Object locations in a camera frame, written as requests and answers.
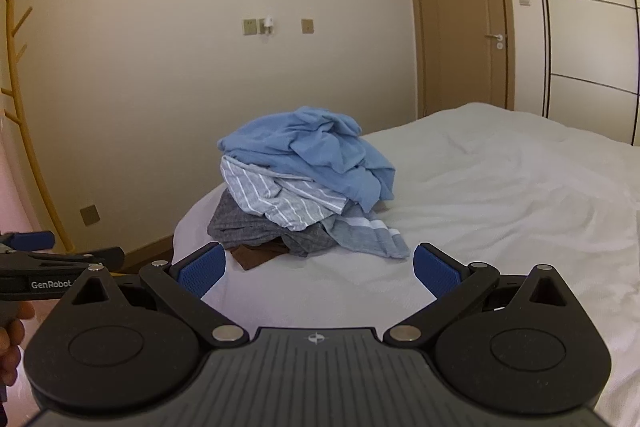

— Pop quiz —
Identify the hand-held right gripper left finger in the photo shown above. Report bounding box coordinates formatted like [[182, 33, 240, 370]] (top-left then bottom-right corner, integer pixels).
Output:
[[71, 243, 249, 348]]

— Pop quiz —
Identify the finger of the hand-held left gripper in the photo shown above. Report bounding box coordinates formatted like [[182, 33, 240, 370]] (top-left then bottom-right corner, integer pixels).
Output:
[[0, 231, 56, 253], [0, 247, 126, 279]]

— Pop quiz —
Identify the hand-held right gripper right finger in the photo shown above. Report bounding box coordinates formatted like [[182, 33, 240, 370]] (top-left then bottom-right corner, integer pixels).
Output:
[[384, 243, 568, 348]]

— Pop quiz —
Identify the light blue printed t-shirt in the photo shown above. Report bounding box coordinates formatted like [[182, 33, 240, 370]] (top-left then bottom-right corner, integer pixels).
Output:
[[217, 106, 397, 212]]

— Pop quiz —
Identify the person's left hand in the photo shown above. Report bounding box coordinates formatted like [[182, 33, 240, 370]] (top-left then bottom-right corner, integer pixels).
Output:
[[0, 304, 37, 388]]

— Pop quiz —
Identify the brown garment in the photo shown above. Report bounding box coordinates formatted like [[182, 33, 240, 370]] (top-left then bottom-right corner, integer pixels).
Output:
[[227, 239, 291, 272]]

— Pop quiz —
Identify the dark grey garment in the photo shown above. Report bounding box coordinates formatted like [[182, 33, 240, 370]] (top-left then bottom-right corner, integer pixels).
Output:
[[207, 189, 336, 258]]

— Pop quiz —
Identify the grey white striped shirt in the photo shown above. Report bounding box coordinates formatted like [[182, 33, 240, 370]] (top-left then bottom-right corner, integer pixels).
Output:
[[220, 154, 358, 232]]

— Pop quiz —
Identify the white bed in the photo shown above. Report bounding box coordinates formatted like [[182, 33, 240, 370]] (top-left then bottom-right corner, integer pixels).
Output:
[[172, 102, 640, 413]]

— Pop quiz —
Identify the yellow wooden coat rack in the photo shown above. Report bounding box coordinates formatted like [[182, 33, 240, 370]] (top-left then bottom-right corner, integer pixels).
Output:
[[0, 0, 76, 253]]

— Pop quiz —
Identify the brown wooden door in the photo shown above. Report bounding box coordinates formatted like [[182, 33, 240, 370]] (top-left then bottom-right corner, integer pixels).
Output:
[[402, 0, 516, 120]]

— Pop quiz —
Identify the cream wardrobe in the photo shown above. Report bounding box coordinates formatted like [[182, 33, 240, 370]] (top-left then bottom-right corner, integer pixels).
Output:
[[522, 0, 640, 145]]

